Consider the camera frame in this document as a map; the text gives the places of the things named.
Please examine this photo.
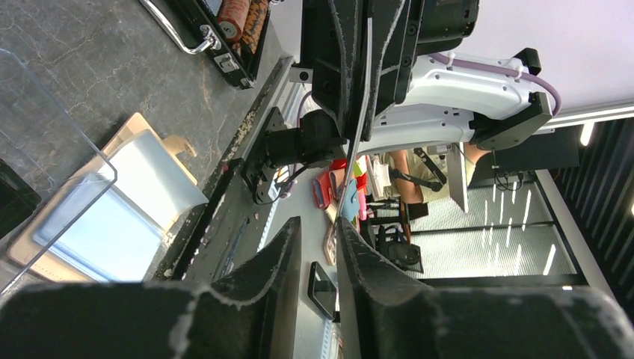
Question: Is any clear acrylic card box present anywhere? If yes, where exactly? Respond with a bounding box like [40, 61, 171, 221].
[1, 50, 117, 301]

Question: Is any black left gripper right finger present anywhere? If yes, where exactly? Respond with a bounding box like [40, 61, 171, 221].
[336, 218, 633, 358]

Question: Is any beige leather card holder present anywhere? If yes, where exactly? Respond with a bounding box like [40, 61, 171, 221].
[7, 113, 206, 282]

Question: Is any black smartphone on desk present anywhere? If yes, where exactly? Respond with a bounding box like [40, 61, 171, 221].
[307, 261, 338, 322]

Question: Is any black poker chip case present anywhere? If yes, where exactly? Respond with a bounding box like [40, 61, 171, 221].
[141, 1, 271, 90]

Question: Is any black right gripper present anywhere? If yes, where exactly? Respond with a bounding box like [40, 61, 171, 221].
[300, 0, 479, 141]

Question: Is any brown poker chip stack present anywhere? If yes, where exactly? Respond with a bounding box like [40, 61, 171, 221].
[217, 0, 270, 55]

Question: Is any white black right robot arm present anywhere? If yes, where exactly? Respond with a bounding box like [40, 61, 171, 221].
[298, 1, 562, 154]

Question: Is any person seated in background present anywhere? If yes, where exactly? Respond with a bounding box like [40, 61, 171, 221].
[378, 143, 490, 204]

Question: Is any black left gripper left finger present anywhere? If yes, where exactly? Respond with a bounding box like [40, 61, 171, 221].
[1, 217, 301, 358]

